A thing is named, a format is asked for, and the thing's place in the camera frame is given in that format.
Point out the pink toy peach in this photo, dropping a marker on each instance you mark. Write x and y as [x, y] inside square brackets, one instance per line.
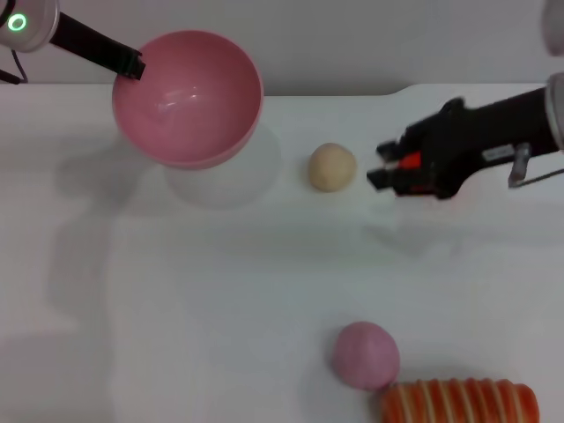
[365, 357]

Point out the beige round bun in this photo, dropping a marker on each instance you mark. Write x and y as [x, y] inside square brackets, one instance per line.
[331, 167]

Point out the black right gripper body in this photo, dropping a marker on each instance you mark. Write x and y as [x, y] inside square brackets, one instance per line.
[467, 141]

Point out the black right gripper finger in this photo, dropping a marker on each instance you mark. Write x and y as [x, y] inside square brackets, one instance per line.
[382, 180]
[390, 150]

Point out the orange white striped toy bread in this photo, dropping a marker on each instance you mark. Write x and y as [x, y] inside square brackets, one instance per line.
[458, 403]

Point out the red orange toy pear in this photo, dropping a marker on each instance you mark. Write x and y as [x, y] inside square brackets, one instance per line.
[409, 162]

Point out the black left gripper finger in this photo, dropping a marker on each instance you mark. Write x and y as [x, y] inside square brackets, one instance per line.
[131, 64]

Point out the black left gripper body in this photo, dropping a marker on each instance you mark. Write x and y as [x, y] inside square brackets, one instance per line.
[88, 42]

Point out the pink plastic bowl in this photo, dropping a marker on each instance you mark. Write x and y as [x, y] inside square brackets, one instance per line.
[185, 110]

